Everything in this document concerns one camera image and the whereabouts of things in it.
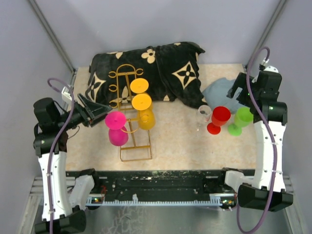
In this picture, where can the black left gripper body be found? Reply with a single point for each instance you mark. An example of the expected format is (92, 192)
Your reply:
(80, 115)

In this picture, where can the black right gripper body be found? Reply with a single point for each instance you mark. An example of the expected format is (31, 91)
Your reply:
(244, 97)

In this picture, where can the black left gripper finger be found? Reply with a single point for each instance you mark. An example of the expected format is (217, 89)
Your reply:
(96, 109)
(97, 120)

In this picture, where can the green plastic wine glass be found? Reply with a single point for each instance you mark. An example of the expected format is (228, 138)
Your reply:
(242, 118)

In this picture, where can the pink plastic wine glass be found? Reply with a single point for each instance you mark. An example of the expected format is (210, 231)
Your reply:
(116, 121)

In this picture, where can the red plastic wine glass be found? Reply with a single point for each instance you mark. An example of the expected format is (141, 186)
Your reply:
(220, 117)

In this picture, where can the clear wine glass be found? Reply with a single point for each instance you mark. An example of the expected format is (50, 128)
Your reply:
(203, 115)

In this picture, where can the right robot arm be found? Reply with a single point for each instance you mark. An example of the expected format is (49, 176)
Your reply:
(253, 193)

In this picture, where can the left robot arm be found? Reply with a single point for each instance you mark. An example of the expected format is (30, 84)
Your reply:
(64, 210)

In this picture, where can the orange plastic wine glass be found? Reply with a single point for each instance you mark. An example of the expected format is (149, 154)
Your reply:
(139, 85)

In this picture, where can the light blue denim cloth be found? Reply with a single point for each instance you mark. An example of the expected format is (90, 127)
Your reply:
(216, 95)

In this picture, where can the black patterned plush blanket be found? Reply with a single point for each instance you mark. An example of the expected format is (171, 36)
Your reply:
(171, 71)

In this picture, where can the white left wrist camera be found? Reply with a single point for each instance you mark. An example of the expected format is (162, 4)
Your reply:
(66, 94)

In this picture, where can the gold wire glass rack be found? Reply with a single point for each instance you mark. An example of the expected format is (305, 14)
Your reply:
(138, 146)

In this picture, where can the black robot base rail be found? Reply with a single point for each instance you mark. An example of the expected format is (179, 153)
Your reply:
(161, 185)

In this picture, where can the grey cable duct strip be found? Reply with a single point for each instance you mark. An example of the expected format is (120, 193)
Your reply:
(215, 200)

